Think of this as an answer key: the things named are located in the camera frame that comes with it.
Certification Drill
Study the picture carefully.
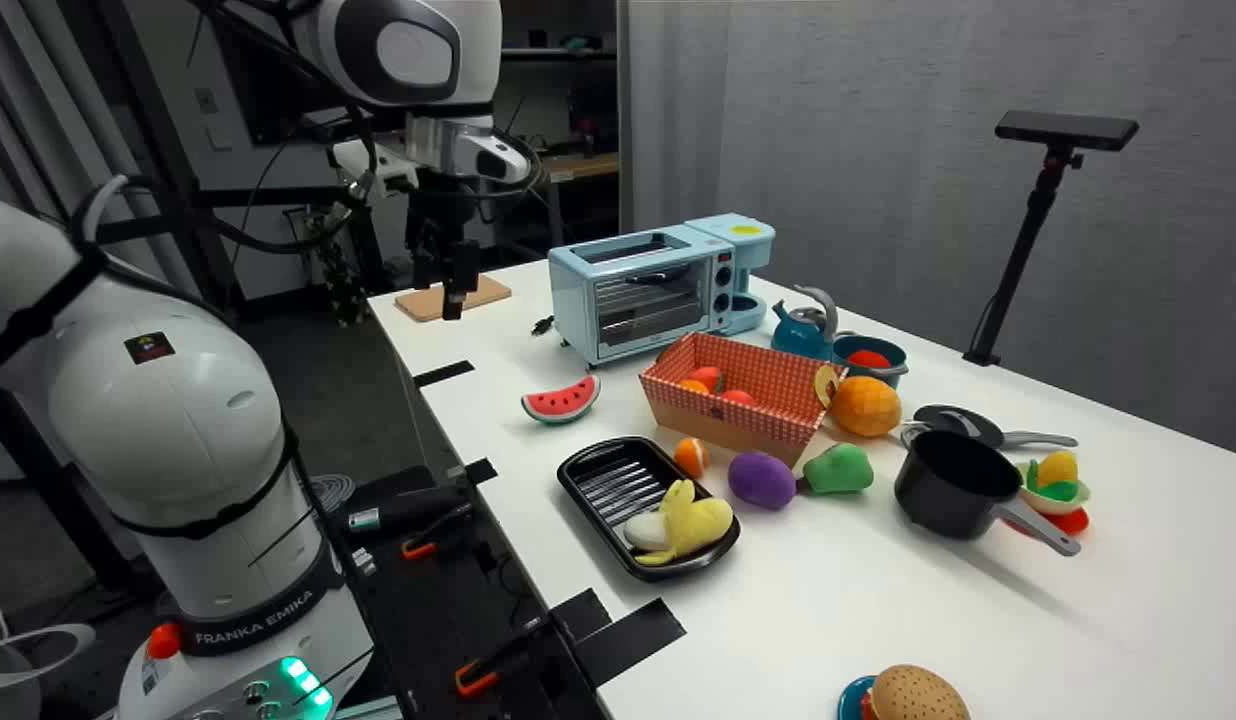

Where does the purple plush fruit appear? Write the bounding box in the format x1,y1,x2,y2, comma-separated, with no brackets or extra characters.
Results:
722,446,801,515

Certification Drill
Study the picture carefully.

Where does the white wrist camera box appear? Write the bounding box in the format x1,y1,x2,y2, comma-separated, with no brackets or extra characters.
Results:
469,127,534,193

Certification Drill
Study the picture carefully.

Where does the blue toy plate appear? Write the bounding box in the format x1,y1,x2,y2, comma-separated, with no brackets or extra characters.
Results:
832,673,888,720

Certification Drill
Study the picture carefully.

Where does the dark background shelf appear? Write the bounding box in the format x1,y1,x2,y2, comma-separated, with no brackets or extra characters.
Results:
490,0,622,255

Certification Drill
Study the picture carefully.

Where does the orange-handled black clamp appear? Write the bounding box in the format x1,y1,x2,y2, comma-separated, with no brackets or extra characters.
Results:
446,624,551,704
397,500,478,564

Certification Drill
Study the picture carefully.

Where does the large orange plush fruit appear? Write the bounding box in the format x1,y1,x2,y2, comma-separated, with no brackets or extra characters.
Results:
823,372,908,444

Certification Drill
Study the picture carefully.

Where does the plush watermelon slice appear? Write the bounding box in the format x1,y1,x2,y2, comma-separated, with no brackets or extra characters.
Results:
516,372,603,432

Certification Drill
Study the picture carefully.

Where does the bowl of colourful toy vegetables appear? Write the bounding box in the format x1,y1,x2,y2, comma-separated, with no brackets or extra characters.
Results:
1016,446,1095,540

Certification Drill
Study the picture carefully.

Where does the black camera stand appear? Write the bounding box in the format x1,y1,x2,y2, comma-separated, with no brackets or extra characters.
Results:
960,106,1143,367

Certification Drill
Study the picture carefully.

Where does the orange checkered basket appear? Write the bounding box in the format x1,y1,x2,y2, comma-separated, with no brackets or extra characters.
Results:
634,333,832,466

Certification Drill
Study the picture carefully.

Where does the flat wooden block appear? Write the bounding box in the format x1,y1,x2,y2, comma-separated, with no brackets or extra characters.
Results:
393,270,516,329

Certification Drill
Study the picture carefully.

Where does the teal toy pot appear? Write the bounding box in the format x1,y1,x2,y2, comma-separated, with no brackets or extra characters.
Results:
828,333,913,391

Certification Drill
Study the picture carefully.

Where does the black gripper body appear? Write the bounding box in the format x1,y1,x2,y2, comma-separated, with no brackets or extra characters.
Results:
403,168,497,289

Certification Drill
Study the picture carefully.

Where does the yellow plush banana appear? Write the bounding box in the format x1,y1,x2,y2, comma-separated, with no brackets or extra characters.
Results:
622,475,739,568

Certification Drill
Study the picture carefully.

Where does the toy burger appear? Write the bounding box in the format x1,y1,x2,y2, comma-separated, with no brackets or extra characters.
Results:
860,660,974,720

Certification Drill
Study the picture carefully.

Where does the light blue toaster oven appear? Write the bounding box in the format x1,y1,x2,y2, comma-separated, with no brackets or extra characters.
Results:
545,209,780,372

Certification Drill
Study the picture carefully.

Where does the black toy saucepan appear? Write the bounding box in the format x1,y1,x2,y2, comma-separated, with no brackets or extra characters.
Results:
891,427,1083,558

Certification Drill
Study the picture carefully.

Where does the teal toy kettle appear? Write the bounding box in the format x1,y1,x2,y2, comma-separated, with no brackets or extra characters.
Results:
767,282,844,364

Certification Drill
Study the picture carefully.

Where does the black pan with silver handle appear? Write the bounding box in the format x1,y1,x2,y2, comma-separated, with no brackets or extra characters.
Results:
902,401,1083,456

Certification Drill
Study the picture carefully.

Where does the black cylindrical hand tool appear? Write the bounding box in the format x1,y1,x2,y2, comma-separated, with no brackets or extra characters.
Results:
341,480,473,540

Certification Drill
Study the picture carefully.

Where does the green plush fruit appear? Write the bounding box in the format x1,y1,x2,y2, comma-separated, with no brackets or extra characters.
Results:
796,441,878,500

